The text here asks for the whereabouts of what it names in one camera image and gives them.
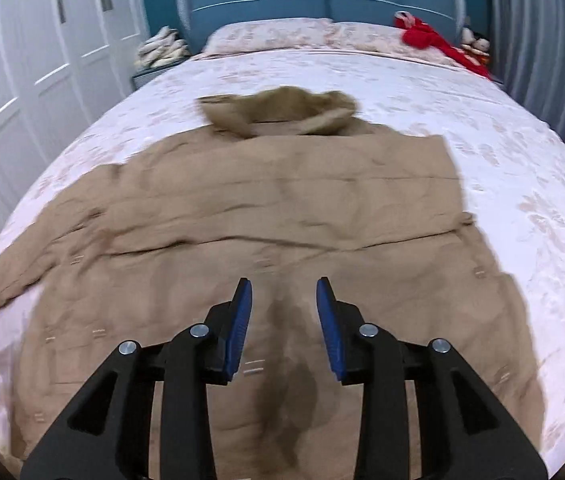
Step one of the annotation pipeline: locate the blue nightstand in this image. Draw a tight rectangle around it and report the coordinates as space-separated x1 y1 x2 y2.
131 57 186 92

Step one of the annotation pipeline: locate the red cloth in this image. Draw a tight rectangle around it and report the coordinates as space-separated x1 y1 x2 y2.
395 10 493 81

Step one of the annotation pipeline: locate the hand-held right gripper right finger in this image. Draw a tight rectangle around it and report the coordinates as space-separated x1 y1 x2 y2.
315 276 547 480

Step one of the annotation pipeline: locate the tan coat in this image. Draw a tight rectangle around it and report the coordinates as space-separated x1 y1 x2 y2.
0 86 546 480

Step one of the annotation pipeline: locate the white and red plush toy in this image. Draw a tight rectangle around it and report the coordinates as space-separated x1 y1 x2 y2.
461 27 492 66

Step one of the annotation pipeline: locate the white wardrobe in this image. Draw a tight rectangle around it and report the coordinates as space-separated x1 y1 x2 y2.
0 0 150 286

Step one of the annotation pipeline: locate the floral pillow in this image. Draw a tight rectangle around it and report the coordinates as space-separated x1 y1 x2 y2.
202 19 336 56
330 21 463 66

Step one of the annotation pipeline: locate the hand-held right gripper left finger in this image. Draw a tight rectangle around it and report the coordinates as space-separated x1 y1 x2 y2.
21 277 253 480

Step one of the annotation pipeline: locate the bed with floral bedspread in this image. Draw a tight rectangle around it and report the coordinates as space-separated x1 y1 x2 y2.
0 17 565 480

